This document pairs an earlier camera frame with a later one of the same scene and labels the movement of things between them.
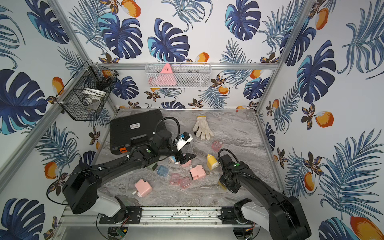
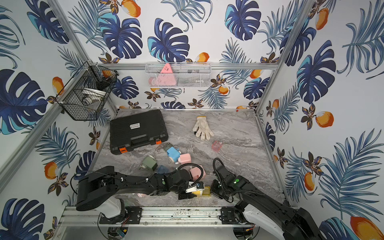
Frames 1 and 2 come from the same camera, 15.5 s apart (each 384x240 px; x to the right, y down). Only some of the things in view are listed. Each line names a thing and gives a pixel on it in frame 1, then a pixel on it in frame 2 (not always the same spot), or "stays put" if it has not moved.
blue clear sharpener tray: (163, 171) stays put
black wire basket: (88, 92) stays put
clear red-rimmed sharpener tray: (216, 146) stays put
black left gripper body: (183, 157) to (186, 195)
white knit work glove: (203, 127) stays put
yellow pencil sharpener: (212, 163) to (198, 193)
